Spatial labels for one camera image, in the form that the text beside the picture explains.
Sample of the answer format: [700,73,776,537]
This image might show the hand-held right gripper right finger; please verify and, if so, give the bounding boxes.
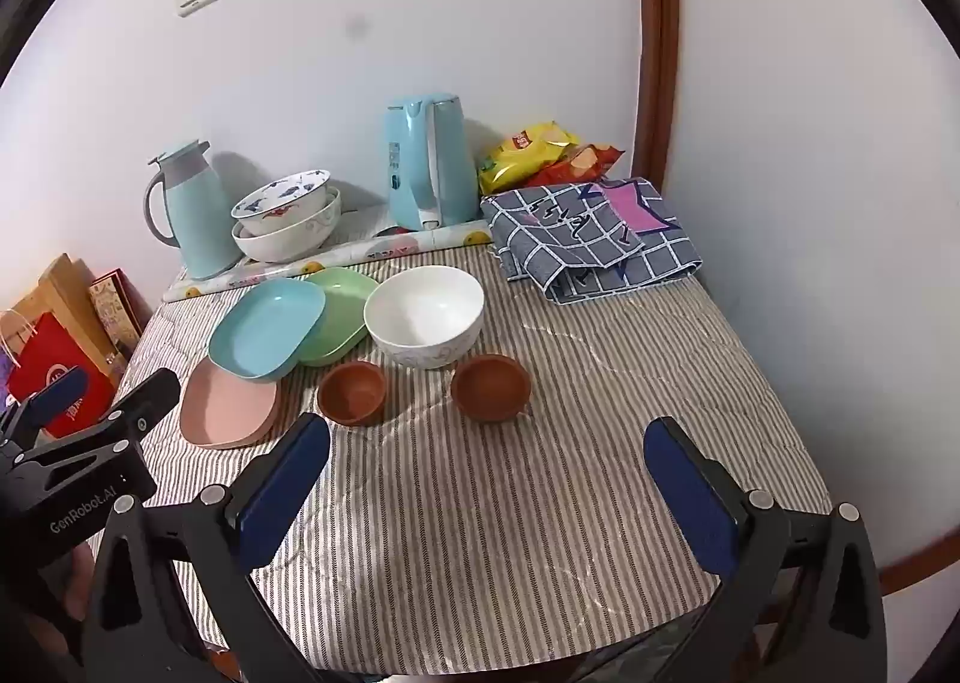
[643,417,890,683]

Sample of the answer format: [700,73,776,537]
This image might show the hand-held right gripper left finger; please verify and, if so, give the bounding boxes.
[82,413,332,683]

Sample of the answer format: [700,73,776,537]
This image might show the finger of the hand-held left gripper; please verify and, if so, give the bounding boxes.
[88,368,182,441]
[0,366,92,445]

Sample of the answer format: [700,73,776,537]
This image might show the small brown bowl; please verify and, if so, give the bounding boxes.
[316,360,387,427]
[450,353,533,421]

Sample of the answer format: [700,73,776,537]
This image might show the green plate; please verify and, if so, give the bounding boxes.
[296,267,380,366]

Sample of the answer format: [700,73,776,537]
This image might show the large white bowl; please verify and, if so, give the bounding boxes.
[364,265,485,370]

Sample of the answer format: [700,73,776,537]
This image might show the red paper bag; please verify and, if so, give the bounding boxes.
[0,311,117,440]

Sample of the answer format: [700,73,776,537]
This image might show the pink plate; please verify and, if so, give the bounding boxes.
[178,357,282,450]

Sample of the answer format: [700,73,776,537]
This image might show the patterned gift box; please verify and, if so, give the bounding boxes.
[88,268,145,361]

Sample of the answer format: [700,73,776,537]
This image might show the brown paper bag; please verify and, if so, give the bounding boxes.
[11,253,125,384]

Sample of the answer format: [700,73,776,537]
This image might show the blue plate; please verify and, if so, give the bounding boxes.
[208,278,327,384]

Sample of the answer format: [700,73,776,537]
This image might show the light blue thermos jug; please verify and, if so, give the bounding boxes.
[144,140,245,280]

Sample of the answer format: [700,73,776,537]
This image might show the striped quilt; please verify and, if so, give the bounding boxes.
[86,244,835,676]

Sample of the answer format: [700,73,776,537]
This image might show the white floral bowl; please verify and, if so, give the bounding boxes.
[231,188,343,264]

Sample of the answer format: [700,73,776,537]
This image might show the wooden baseboard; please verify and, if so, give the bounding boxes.
[877,531,947,598]

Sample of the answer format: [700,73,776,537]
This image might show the rolled fruit print tablecloth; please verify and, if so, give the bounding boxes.
[163,218,496,304]

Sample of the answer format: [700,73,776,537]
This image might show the fish pattern bowl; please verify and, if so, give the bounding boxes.
[230,169,332,238]

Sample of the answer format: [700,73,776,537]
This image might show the folded grey checked cloth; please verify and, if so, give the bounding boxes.
[480,177,704,305]

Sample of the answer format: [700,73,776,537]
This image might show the light blue electric kettle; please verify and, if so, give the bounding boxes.
[385,94,481,232]

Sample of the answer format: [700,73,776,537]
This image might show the red chip bag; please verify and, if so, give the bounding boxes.
[525,143,626,189]

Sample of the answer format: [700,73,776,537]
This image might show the yellow chip bag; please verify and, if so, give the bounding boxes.
[478,120,582,196]

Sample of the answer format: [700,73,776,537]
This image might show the wooden door frame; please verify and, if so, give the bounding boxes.
[636,0,682,204]

